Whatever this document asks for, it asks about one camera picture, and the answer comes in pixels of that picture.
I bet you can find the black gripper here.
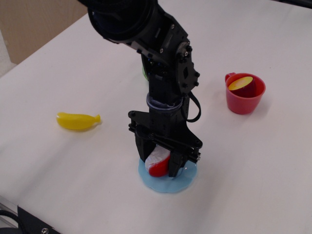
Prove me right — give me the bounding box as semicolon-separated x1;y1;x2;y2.
128;110;203;177

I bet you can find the red and white toy sushi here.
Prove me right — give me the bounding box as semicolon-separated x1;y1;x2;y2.
145;145;170;177

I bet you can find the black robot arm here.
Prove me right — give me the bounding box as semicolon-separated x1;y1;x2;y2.
82;0;202;177

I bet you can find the light blue plastic plate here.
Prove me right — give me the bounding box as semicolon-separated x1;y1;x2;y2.
138;159;197;193

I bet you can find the red plastic cup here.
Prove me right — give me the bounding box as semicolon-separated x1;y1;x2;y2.
225;73;266;115

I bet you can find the yellow toy banana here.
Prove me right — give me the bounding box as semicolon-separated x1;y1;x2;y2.
56;112;101;130

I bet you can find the purple yellow toy sweet potato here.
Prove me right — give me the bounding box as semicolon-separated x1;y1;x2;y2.
228;76;256;98

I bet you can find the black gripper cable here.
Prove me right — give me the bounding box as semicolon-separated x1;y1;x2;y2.
186;92;202;122

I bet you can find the black corner bracket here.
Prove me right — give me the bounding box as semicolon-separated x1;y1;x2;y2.
17;206;60;234

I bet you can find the black braided cable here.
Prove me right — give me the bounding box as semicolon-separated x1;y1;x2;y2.
0;208;29;234

